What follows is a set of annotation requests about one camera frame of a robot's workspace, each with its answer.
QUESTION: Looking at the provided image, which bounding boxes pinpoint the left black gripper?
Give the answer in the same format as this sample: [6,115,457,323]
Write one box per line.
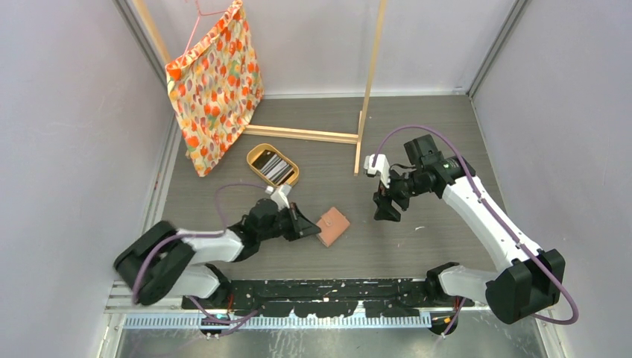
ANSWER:
[258,201,320,242]

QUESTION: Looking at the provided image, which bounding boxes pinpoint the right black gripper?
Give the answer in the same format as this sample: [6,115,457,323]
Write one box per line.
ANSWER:
[373,164,432,222]

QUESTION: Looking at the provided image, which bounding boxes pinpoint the brown leather card holder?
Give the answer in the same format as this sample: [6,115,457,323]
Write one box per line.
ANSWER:
[317,207,350,247]

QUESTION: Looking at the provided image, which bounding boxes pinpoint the stack of credit cards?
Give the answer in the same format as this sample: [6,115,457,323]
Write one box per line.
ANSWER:
[253,150,297,185]

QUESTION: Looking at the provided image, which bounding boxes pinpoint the orange oval tray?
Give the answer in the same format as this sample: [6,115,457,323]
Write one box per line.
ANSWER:
[246,143,300,186]

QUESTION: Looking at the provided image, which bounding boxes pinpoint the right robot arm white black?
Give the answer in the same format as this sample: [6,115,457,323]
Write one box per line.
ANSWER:
[364,134,566,324]

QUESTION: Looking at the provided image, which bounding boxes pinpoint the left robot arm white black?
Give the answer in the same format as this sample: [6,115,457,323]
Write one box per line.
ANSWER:
[113,198,321,309]

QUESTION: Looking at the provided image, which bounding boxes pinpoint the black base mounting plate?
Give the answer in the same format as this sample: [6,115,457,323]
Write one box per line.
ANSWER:
[197,278,458,318]

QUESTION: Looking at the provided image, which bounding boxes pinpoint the orange floral fabric bag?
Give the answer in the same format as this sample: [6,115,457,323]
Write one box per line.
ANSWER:
[165,1,265,177]

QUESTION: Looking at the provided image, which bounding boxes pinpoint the pink clothes hanger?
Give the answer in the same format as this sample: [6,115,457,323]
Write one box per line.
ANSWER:
[183,0,233,54]

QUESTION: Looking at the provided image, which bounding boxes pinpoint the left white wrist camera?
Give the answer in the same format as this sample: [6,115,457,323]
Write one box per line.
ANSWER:
[265,183,292,210]

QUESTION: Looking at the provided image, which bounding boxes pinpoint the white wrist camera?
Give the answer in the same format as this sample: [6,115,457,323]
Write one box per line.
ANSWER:
[363,154,391,189]
[265,183,292,210]

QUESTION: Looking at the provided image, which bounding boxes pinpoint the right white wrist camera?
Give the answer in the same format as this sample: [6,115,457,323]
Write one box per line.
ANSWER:
[363,154,391,189]

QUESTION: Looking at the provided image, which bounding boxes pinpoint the wooden clothes rack frame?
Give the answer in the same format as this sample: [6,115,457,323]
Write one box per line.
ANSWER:
[132,0,388,175]

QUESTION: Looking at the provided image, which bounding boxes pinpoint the aluminium rail frame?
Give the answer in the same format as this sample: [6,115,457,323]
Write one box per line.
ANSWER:
[104,279,554,331]

